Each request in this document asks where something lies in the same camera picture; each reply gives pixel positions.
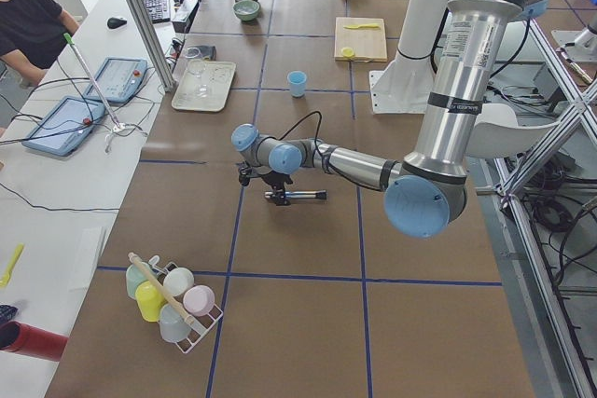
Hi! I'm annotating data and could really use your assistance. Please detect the light blue plastic cup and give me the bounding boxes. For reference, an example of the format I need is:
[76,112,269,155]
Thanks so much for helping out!
[159,304,191,343]

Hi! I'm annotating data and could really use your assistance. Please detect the lemon half slice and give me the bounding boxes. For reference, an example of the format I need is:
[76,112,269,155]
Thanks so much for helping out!
[340,47,355,58]

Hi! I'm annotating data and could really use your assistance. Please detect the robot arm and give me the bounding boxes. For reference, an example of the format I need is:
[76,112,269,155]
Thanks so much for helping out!
[231,0,548,238]

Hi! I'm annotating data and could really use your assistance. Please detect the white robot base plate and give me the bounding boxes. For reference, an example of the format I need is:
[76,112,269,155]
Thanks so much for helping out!
[368,69,433,114]

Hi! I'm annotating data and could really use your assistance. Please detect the white plastic cup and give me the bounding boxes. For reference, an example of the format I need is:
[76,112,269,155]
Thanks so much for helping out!
[163,268,194,297]

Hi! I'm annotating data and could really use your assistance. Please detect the wooden stick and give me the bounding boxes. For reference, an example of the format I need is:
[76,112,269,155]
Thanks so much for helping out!
[128,252,196,326]

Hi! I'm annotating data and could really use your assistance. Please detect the blue teach pendant far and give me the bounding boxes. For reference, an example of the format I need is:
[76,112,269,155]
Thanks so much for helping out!
[95,57,148,105]

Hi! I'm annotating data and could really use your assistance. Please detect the black keyboard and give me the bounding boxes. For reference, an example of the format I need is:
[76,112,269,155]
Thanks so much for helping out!
[144,0,171,23]

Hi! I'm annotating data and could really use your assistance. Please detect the black computer mouse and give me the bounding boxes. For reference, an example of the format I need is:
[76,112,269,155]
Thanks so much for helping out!
[106,17,128,30]

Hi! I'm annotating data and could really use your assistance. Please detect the cream bear serving tray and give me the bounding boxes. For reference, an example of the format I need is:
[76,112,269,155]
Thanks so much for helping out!
[172,60,236,113]

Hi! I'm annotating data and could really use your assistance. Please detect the bamboo cutting board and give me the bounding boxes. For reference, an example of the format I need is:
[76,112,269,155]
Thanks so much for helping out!
[334,17,388,62]

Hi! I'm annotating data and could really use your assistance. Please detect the blue teach pendant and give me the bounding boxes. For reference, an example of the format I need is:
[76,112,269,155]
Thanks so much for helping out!
[21,96,105,157]
[95,57,148,105]

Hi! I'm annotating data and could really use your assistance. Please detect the red cylinder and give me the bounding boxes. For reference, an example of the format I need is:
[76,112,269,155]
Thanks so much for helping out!
[1,321,68,362]

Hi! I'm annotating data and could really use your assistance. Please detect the yellow plastic knife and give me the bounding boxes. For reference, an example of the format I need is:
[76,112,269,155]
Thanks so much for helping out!
[342,22,381,30]

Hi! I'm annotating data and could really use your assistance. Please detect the green plastic cup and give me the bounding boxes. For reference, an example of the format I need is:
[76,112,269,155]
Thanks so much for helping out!
[125,264,147,299]

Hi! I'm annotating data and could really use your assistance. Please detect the yellow plastic cup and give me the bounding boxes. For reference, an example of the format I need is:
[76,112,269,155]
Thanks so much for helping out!
[134,281,166,323]

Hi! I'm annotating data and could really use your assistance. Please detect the aluminium frame post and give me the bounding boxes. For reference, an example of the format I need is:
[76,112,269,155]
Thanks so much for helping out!
[126,0,176,92]

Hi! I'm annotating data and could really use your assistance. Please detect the green bowl of ice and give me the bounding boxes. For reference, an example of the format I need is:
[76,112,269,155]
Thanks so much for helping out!
[233,0,261,22]

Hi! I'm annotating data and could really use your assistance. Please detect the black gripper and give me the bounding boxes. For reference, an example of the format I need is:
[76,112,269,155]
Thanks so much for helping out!
[238,161,293,206]

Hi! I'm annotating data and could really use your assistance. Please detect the blue teach pendant near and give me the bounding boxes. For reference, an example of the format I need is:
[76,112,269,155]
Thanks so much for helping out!
[21,96,105,157]

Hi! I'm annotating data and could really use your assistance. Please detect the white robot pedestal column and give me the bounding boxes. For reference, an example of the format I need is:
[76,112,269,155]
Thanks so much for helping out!
[396,0,447,75]

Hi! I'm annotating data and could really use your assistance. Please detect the white rod green tip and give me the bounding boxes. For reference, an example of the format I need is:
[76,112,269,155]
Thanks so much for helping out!
[63,33,126,134]

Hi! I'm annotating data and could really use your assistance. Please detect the pink plastic cup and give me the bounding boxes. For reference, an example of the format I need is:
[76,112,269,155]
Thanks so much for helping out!
[183,285,215,316]

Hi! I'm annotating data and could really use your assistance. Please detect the person in black shirt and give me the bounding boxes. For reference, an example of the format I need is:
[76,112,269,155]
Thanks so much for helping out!
[1,0,79,86]

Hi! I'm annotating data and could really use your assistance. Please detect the yellow plastic fork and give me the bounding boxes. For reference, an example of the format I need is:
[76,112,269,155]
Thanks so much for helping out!
[0,243,24,288]

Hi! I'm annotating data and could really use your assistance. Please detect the white wire cup rack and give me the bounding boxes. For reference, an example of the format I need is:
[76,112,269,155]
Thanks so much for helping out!
[148,255,223,354]

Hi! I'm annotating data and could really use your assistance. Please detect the clear wine glass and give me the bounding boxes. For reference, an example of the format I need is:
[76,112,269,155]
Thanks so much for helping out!
[185,48,211,98]

